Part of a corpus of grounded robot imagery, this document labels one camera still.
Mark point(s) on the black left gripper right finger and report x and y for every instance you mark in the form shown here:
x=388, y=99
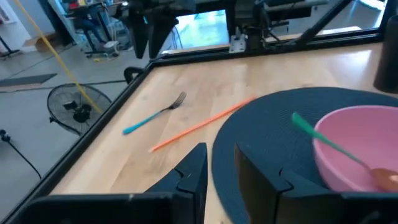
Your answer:
x=258, y=186

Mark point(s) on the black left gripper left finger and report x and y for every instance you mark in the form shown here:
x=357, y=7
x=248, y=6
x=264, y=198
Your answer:
x=192, y=186

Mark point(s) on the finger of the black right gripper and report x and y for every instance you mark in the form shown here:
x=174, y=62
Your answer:
x=140, y=28
x=160, y=34

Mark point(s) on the pink plastic bowl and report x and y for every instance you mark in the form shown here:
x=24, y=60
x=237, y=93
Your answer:
x=357, y=140

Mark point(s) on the black cup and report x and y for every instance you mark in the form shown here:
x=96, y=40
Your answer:
x=388, y=56

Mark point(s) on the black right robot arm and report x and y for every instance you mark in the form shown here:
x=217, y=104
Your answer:
x=258, y=12

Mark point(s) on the person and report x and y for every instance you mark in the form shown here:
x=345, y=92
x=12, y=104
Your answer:
x=90, y=28

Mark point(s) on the orange straw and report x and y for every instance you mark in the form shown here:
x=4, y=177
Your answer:
x=199, y=126

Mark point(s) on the dark round woven placemat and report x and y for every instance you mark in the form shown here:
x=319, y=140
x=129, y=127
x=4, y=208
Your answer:
x=270, y=124

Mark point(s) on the black floor fan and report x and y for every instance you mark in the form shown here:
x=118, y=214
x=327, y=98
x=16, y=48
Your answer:
x=81, y=113

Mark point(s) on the dark floor mat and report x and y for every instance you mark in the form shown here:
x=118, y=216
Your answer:
x=28, y=80

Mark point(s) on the white metal mounting bracket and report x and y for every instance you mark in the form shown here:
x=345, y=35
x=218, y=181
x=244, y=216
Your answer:
x=237, y=43

